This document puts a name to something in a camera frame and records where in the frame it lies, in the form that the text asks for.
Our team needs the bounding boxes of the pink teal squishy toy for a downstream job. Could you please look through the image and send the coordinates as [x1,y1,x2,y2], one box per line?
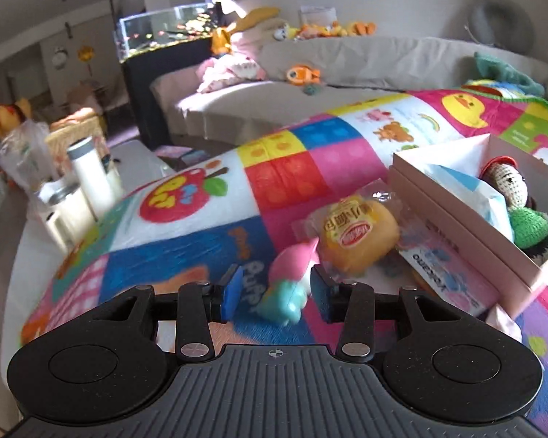
[256,237,320,326]

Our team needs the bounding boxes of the packaged yellow bread bun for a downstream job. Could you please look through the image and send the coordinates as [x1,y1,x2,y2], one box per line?
[292,179,404,278]

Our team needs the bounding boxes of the pink Volcano card pack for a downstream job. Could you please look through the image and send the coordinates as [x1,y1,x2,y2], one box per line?
[397,218,499,316]

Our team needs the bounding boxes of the blue white tissue pack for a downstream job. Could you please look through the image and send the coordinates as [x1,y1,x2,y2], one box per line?
[425,164,514,241]

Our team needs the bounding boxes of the crochet doll red hat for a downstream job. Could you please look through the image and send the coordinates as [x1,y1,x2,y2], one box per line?
[479,156,548,266]

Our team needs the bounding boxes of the pink lace fabric pouch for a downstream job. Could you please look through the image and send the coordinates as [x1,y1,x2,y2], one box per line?
[485,304,523,342]

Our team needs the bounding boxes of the colourful cartoon play mat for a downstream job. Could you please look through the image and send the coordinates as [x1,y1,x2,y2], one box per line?
[8,84,548,437]

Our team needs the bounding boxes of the white thermos bottle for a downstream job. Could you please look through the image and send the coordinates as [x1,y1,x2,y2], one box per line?
[67,137,117,220]

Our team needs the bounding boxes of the white cup holder box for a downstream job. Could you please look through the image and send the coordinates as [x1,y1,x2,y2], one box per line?
[34,178,96,253]

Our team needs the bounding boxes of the pink open gift box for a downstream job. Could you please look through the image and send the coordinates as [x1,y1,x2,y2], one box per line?
[388,135,548,318]

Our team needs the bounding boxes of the beige sofa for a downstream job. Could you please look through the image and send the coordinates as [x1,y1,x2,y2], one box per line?
[150,35,548,147]

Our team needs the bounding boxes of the pink clothes pile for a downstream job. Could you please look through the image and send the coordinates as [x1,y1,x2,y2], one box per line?
[197,53,266,93]

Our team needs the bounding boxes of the orange clownfish plush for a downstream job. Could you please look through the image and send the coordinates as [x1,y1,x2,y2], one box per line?
[286,64,320,86]

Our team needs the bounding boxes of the black fish tank cabinet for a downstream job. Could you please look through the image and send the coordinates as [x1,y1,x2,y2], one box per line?
[121,38,212,148]

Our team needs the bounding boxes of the clear plastic bag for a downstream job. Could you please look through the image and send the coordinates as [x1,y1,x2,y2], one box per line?
[0,120,59,193]

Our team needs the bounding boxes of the teal green cloth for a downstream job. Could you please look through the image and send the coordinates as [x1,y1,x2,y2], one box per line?
[474,53,545,97]

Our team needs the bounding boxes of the glass fish tank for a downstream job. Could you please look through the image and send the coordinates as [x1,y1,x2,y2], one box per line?
[109,0,222,62]

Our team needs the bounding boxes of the grey neck pillow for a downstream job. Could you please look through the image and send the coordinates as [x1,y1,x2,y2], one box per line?
[465,0,536,54]

